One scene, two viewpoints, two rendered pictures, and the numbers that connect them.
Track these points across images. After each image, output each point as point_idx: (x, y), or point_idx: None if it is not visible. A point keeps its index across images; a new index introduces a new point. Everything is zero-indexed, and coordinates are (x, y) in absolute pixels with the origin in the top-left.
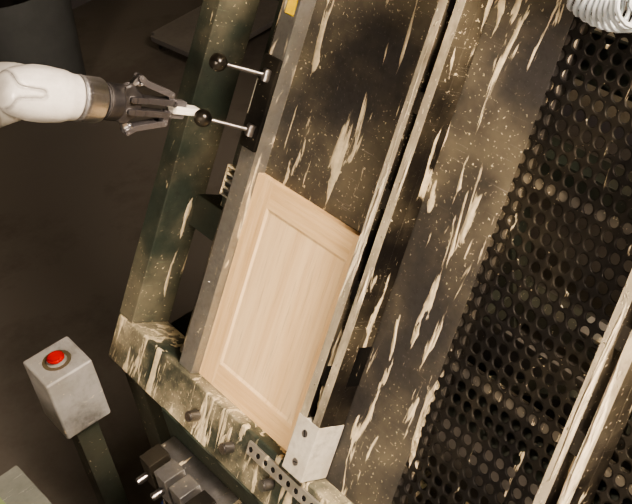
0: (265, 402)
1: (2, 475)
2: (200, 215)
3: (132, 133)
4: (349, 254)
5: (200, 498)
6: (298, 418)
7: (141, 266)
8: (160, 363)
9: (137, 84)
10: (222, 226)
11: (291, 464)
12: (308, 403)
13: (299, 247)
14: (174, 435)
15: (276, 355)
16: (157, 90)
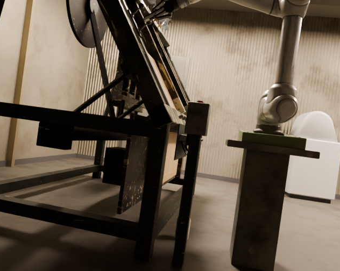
0: (172, 106)
1: (234, 140)
2: None
3: (169, 17)
4: (154, 62)
5: None
6: (178, 98)
7: (155, 81)
8: (172, 110)
9: (164, 2)
10: (150, 61)
11: (184, 109)
12: (177, 94)
13: (152, 64)
14: (179, 134)
15: (165, 93)
16: (158, 7)
